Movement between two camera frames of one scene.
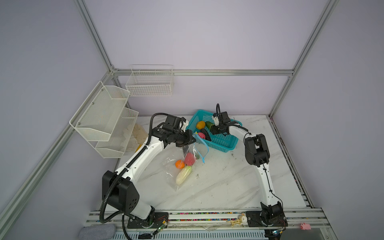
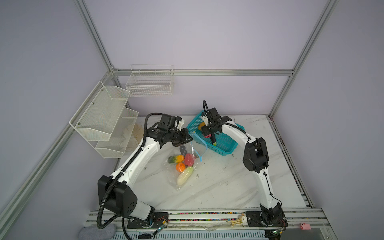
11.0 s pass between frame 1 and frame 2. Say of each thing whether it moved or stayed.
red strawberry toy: stayed
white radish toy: stayed
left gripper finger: stayed
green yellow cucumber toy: moved
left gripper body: stayed
